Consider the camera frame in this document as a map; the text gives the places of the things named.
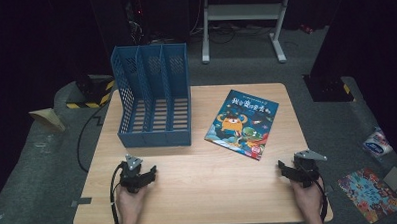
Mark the person's left hand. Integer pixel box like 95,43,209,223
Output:
114,185,148,224

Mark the tangle of black cables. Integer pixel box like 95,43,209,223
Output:
188,19,272,46

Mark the white metal stand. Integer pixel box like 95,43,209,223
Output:
200,0,295,67

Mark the black floor cable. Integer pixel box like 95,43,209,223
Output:
74,102,112,174

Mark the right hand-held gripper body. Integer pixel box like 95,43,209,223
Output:
291,149,329,190

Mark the tan cardboard piece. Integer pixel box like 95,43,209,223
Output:
27,107,67,134

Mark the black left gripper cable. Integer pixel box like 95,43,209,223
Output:
108,162,128,224

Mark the small grey box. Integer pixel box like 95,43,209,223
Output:
382,166,397,193

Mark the colourful patterned book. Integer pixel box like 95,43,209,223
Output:
337,166,397,224

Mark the person's right hand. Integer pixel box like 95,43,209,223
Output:
289,177,326,221

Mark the black yellow striped base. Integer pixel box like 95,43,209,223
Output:
64,73,117,111

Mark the black perforated box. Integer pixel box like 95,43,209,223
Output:
302,73,356,104

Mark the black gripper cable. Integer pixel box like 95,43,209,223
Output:
311,177,330,224
108,162,128,224

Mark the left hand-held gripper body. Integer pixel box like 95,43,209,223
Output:
118,153,149,195

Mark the blue plastic file rack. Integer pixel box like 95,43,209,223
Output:
109,42,193,150

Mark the blue white tissue packet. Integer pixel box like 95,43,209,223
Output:
361,126,394,158

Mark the blue cartoon picture book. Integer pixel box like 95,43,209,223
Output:
202,87,282,163

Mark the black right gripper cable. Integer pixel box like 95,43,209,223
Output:
311,177,330,224

